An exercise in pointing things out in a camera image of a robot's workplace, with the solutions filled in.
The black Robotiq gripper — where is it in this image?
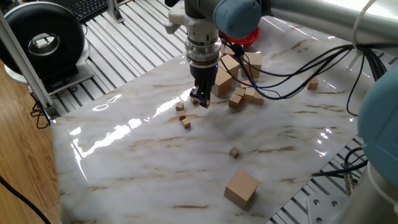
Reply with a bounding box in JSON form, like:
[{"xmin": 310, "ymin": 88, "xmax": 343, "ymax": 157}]
[{"xmin": 189, "ymin": 64, "xmax": 218, "ymax": 109}]

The silver wrist adapter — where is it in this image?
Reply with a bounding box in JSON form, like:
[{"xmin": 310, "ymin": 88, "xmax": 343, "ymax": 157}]
[{"xmin": 185, "ymin": 27, "xmax": 222, "ymax": 68}]

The red glossy bowl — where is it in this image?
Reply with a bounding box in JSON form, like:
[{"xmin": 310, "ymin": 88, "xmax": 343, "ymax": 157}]
[{"xmin": 219, "ymin": 27, "xmax": 261, "ymax": 48}]

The white marble pattern sheet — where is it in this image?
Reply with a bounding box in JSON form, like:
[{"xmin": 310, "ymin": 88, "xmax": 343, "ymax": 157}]
[{"xmin": 49, "ymin": 0, "xmax": 398, "ymax": 224}]

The black computer keyboard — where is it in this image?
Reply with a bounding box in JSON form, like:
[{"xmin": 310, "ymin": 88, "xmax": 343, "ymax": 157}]
[{"xmin": 54, "ymin": 0, "xmax": 125, "ymax": 24}]

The white plastic wrist bracket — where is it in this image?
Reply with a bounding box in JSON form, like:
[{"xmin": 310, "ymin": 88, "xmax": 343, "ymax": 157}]
[{"xmin": 164, "ymin": 2, "xmax": 220, "ymax": 43}]

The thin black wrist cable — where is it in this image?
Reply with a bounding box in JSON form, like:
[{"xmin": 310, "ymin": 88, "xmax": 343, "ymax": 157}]
[{"xmin": 236, "ymin": 45, "xmax": 355, "ymax": 78}]

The aluminium corner bracket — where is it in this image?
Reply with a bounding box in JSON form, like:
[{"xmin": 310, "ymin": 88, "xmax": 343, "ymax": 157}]
[{"xmin": 106, "ymin": 0, "xmax": 125, "ymax": 24}]

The white lamp base plate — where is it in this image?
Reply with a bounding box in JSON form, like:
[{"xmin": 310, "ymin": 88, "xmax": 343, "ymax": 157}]
[{"xmin": 4, "ymin": 39, "xmax": 96, "ymax": 96}]

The thick black wrist cable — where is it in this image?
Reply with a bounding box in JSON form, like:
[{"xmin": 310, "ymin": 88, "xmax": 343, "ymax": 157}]
[{"xmin": 219, "ymin": 35, "xmax": 355, "ymax": 101}]

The thin black hanging cable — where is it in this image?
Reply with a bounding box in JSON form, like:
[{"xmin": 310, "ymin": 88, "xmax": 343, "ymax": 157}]
[{"xmin": 346, "ymin": 54, "xmax": 366, "ymax": 118}]

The tangled thin black cable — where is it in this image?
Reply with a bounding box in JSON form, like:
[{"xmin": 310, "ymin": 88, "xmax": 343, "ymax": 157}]
[{"xmin": 30, "ymin": 98, "xmax": 50, "ymax": 129}]

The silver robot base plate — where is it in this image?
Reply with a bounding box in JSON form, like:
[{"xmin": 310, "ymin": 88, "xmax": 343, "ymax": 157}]
[{"xmin": 306, "ymin": 193, "xmax": 349, "ymax": 224}]

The aluminium frame post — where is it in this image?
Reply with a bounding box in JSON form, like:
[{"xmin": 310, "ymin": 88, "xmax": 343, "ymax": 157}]
[{"xmin": 0, "ymin": 11, "xmax": 60, "ymax": 121}]

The black floor cable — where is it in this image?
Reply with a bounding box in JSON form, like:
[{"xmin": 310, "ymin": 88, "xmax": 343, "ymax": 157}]
[{"xmin": 0, "ymin": 175, "xmax": 52, "ymax": 224}]

